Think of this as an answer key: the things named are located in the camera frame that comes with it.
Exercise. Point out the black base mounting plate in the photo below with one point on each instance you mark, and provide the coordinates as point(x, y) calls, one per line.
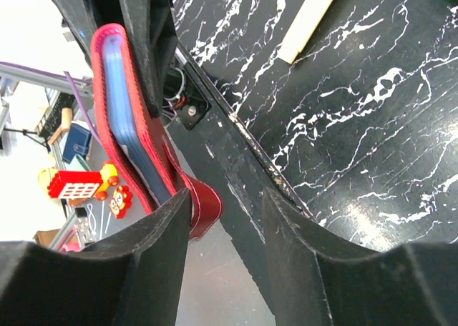
point(226, 279)

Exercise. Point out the wooden rolling pin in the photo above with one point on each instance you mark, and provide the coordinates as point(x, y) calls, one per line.
point(302, 28)

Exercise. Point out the blue wallet in background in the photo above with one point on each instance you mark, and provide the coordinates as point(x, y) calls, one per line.
point(79, 139)

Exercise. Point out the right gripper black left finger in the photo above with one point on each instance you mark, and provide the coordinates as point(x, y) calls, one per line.
point(132, 277)

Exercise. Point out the red leather card holder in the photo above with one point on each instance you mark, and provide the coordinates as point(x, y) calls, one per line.
point(136, 143)

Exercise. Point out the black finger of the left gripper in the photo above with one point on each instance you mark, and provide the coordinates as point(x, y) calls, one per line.
point(150, 31)

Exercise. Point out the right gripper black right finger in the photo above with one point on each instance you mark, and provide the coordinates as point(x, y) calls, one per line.
point(319, 278)

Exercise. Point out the red toy fire truck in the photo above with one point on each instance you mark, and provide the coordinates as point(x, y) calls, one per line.
point(64, 184)

